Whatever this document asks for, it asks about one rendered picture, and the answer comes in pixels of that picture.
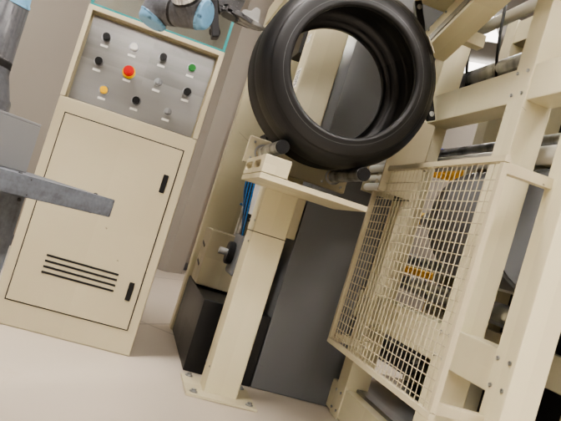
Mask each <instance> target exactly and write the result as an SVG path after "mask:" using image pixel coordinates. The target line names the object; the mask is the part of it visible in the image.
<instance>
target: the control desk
mask: <svg viewBox="0 0 561 421"><path fill-rule="evenodd" d="M224 55H225V53H224V52H221V51H219V50H216V49H214V48H210V47H207V46H205V45H203V44H200V43H197V42H194V41H191V40H188V39H187V38H182V37H180V36H178V35H175V34H172V33H169V32H166V31H163V32H158V31H155V30H153V29H151V28H149V27H148V26H146V25H145V24H144V23H141V22H139V21H136V20H134V19H132V18H127V17H125V16H123V15H120V14H117V13H114V12H111V11H109V10H107V9H104V8H101V7H98V6H95V5H93V4H91V3H90V4H89V5H88V10H87V12H86V16H85V19H84V21H83V26H82V28H81V31H80V34H79V36H78V41H77V43H76V47H75V49H74V52H73V57H72V59H71V62H70V65H69V67H68V72H67V74H66V78H65V80H64V83H63V87H62V90H61V93H60V94H61V95H60V96H59V99H58V103H57V106H56V109H55V111H54V114H53V118H52V121H51V124H50V127H49V130H48V134H47V137H46V139H45V142H44V145H43V149H42V152H41V155H40V158H39V161H38V165H37V168H36V170H35V173H34V174H35V175H39V176H42V177H44V178H48V179H50V180H55V181H57V182H60V183H63V184H65V185H71V186H73V187H76V188H79V189H81V190H86V191H88V192H91V193H97V194H98V195H101V196H104V197H107V198H109V199H112V200H115V202H114V206H113V209H112V211H111V214H110V217H107V216H101V215H96V214H93V213H88V212H86V211H81V210H75V209H72V208H68V207H64V206H60V205H54V204H50V203H47V202H43V201H39V200H33V199H29V198H27V199H26V201H25V204H24V207H23V211H22V214H21V217H20V220H19V222H18V227H17V229H16V232H15V235H14V238H13V242H12V245H11V248H10V251H9V253H8V258H7V260H6V263H5V266H4V268H3V273H2V275H1V279H0V323H1V324H4V325H8V326H11V327H16V328H20V329H23V330H27V331H30V332H36V333H40V334H43V335H47V336H50V337H56V338H59V339H63V340H66V341H70V342H76V343H79V344H83V345H86V346H90V347H96V348H98V349H102V350H105V351H109V352H112V353H118V354H122V355H125V356H129V355H130V352H131V349H132V346H133V344H134V339H135V336H136V333H137V331H138V328H139V324H140V320H141V317H142V315H143V312H144V308H145V304H146V302H147V299H148V296H149V291H150V288H151V286H152V283H153V280H154V275H155V273H156V270H157V267H158V264H159V259H160V257H161V254H162V251H163V249H164V244H165V241H166V238H167V235H168V233H169V228H170V225H171V222H172V220H173V217H174V212H175V209H176V206H177V204H178V201H179V196H180V193H181V191H182V188H183V185H184V180H185V177H186V175H187V172H188V169H189V166H190V161H191V159H192V156H193V153H194V150H195V146H196V143H197V139H198V138H199V134H200V130H201V127H202V124H203V122H204V118H205V114H206V111H207V109H208V105H209V102H210V98H211V95H212V93H213V89H214V86H215V82H216V79H217V77H218V73H219V71H220V66H221V64H222V61H223V57H224Z"/></svg>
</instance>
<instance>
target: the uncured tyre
mask: <svg viewBox="0 0 561 421"><path fill-rule="evenodd" d="M315 29H333V30H337V31H340V32H343V33H346V34H348V35H350V36H352V37H353V38H355V39H356V40H357V41H359V42H360V43H361V44H362V45H363V46H364V47H365V48H366V49H367V50H368V52H369V53H370V54H371V56H372V57H373V59H374V61H375V63H376V65H377V68H378V71H379V74H380V78H381V85H382V92H381V99H380V103H379V106H378V109H377V112H376V114H375V116H374V118H373V120H372V121H371V123H370V124H369V125H368V126H367V127H366V128H365V129H364V130H363V131H362V132H361V133H360V134H359V135H358V136H356V137H355V138H348V137H344V136H340V135H337V134H333V133H331V132H329V131H327V130H326V129H323V128H322V127H321V126H320V125H318V124H317V123H316V122H315V121H313V120H312V119H311V118H310V117H309V115H308V114H307V113H306V112H305V110H304V109H303V108H302V107H301V104H300V103H299V101H298V99H297V97H296V93H295V91H294V88H293V84H292V80H291V57H292V53H293V49H294V47H295V44H296V41H297V39H298V37H299V36H300V34H302V33H305V32H308V31H311V30H315ZM435 85H436V68H435V61H434V57H433V53H432V49H431V46H430V43H429V41H428V38H427V35H426V33H425V31H424V29H423V27H422V25H421V24H420V23H419V21H418V20H417V18H416V17H415V16H414V14H413V13H412V12H411V11H410V10H409V9H408V8H407V7H406V6H405V5H404V4H403V3H402V2H401V1H399V0H289V1H288V2H287V3H286V4H285V5H284V6H283V7H282V8H281V9H280V10H279V11H278V12H277V13H276V15H275V16H274V17H273V18H272V19H271V21H270V22H269V23H268V24H267V26H266V27H265V31H262V33H261V34H260V36H259V38H258V39H257V41H256V43H255V46H254V48H253V51H252V54H251V57H250V63H249V68H248V93H249V98H250V104H251V108H252V110H253V113H254V115H255V118H256V120H257V122H258V124H259V126H260V127H261V129H262V131H263V132H264V134H265V135H266V137H267V138H268V139H269V140H270V142H271V143H274V142H276V141H278V140H281V139H284V140H286V141H287V142H288V143H289V145H290V149H289V151H288V152H287V153H285V155H287V156H288V157H290V158H292V159H293V160H295V161H297V162H299V163H301V164H303V165H307V166H310V167H312V168H316V169H321V170H347V169H355V168H361V167H367V166H370V165H374V164H377V163H380V162H382V161H383V160H386V159H388V158H390V157H392V156H393V155H394V154H396V153H397V152H399V151H400V150H401V149H403V148H404V147H405V146H406V145H407V144H408V143H409V142H410V141H411V140H412V138H413V137H414V136H415V135H416V133H417V132H418V130H419V129H420V128H421V127H422V125H423V123H424V121H425V119H426V117H427V115H428V113H429V110H430V108H431V106H432V101H433V96H434V92H435Z"/></svg>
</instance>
